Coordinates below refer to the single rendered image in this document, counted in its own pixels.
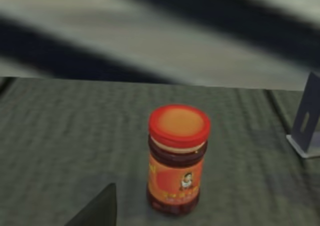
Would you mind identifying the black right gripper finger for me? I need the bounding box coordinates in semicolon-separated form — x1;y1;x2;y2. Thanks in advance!
64;182;118;226

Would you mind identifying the red-lidded chili sauce jar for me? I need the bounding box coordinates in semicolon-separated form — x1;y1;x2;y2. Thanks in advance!
145;104;212;215

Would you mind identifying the grey metal bracket stand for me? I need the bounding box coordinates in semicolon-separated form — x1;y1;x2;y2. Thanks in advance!
285;71;320;159

